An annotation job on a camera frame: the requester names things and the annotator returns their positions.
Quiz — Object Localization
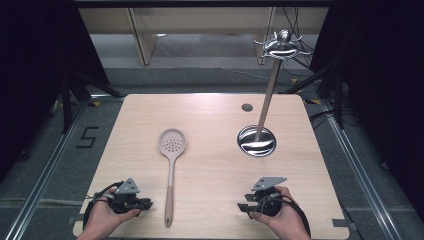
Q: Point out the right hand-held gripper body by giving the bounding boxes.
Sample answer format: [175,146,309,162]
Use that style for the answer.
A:
[250,176,288,218]

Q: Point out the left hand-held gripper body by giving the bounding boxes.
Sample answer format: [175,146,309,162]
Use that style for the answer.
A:
[110,177,145,215]

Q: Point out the beige slotted spoon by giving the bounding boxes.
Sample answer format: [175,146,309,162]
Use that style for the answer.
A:
[157,128,187,229]

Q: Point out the metal utensil rack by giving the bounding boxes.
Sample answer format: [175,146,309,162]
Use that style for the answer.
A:
[236,29,313,158]

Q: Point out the person's left hand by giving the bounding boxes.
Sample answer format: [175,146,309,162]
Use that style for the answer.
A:
[77,186,142,240]

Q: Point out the person's right hand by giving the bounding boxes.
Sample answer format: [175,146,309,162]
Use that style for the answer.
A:
[249,185,312,240]

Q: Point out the black tripod stand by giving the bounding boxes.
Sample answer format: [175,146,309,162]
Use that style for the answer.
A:
[59,68,125,135]
[279,61,348,130]

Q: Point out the dark curtain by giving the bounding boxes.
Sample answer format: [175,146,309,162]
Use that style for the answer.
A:
[0,0,112,183]
[309,0,424,213]

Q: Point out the wooden furniture leg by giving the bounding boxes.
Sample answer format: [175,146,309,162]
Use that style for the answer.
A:
[254,7,278,66]
[127,7,160,66]

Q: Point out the beige furniture panel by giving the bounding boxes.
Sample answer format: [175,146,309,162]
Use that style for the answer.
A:
[78,7,330,35]

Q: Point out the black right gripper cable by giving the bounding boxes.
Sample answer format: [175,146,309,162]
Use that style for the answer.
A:
[256,194,312,238]

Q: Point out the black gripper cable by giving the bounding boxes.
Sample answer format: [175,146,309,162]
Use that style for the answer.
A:
[82,181,125,232]
[256,194,312,238]

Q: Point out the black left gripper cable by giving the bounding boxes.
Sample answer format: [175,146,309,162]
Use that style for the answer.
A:
[82,181,125,232]

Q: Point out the grey table corner bracket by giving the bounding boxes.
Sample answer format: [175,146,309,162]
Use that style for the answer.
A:
[331,217,358,232]

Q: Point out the black floor cables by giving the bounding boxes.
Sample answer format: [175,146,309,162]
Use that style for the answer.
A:
[308,108,339,130]

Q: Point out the aluminium floor rail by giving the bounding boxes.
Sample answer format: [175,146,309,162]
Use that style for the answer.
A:
[3,95,101,240]
[319,99,403,240]

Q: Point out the hanging black cables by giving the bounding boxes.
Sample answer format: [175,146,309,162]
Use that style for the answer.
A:
[281,6,316,79]

